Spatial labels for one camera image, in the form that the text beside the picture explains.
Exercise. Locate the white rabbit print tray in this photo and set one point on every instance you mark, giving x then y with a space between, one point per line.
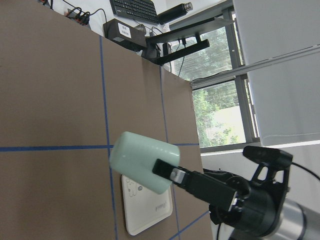
143 208

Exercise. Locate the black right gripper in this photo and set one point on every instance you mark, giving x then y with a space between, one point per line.
235 201

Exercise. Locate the black monitor stand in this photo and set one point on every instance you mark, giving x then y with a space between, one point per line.
160 49

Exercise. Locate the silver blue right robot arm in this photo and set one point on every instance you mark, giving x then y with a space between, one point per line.
290 220

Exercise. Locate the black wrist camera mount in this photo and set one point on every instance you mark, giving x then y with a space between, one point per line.
273 159

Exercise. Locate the black water bottle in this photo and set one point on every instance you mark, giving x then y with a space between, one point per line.
174 13

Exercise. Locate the black keyboard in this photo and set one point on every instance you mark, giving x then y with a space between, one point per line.
139 10

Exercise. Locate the black box with label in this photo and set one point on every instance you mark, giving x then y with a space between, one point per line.
124 35

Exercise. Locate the pale green cup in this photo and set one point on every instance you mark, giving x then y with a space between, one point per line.
134 156

